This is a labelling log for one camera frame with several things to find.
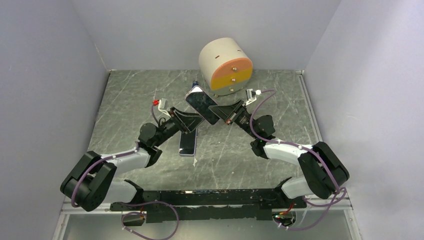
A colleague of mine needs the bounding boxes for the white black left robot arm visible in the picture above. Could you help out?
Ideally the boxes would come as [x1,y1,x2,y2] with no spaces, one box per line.
[60,107,204,212]

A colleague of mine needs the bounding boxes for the black base bar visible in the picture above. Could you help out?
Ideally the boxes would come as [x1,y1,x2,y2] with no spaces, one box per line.
[110,188,307,223]

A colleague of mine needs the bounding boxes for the round beige drawer cabinet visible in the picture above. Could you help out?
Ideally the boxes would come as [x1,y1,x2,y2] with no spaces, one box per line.
[198,37,253,97]

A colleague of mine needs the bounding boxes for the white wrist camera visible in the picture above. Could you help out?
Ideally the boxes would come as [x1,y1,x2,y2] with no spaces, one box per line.
[245,88,262,105]
[152,98,169,116]

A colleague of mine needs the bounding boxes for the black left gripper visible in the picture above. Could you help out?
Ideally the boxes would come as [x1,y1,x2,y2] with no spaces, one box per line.
[153,106,206,147]

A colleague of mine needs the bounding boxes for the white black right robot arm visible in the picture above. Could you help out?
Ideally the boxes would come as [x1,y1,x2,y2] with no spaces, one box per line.
[209,100,350,208]

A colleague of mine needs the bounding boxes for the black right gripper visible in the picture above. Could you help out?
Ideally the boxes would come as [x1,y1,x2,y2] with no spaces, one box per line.
[208,99,259,140]

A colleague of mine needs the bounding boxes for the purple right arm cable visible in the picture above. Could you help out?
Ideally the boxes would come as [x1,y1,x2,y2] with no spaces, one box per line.
[248,88,348,232]

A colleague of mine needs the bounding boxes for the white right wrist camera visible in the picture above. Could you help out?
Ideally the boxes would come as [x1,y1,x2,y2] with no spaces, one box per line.
[245,88,262,105]

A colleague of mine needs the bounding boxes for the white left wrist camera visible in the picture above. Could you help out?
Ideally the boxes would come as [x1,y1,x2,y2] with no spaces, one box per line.
[152,98,169,116]

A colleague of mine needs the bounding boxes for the phone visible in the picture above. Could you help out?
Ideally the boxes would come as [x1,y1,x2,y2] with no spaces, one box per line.
[185,85,220,125]
[178,130,197,157]

